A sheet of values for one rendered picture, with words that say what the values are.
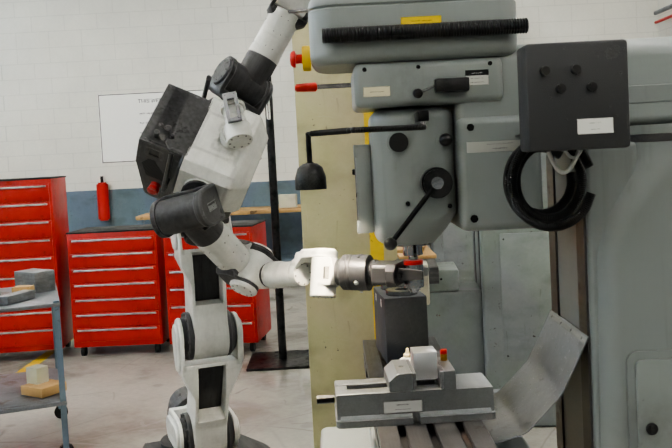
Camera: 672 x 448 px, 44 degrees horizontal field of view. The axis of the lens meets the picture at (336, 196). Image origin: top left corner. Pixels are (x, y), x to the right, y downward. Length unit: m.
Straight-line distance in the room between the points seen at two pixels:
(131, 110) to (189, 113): 9.11
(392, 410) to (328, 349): 1.95
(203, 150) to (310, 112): 1.61
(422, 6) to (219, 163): 0.65
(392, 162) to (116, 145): 9.57
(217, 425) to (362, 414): 0.86
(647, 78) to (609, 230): 0.36
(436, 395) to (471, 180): 0.48
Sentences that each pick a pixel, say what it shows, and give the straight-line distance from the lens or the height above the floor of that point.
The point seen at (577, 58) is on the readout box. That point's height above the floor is 1.69.
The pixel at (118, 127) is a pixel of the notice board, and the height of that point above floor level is 2.01.
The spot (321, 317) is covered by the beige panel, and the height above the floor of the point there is 0.80.
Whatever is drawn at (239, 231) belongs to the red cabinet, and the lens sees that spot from 6.51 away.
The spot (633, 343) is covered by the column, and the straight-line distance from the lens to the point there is 1.95.
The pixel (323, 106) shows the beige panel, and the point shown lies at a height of 1.74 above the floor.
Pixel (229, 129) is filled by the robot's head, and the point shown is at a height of 1.60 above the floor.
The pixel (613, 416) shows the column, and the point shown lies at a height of 0.93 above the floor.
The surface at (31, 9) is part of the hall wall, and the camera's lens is 11.80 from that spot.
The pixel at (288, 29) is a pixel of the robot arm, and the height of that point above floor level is 1.88.
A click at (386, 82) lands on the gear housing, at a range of 1.87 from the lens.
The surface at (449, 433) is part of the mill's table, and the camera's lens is 1.82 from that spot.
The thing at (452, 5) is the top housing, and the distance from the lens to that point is 1.90.
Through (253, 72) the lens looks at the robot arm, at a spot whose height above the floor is 1.76.
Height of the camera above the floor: 1.53
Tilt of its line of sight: 3 degrees down
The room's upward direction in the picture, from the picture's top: 3 degrees counter-clockwise
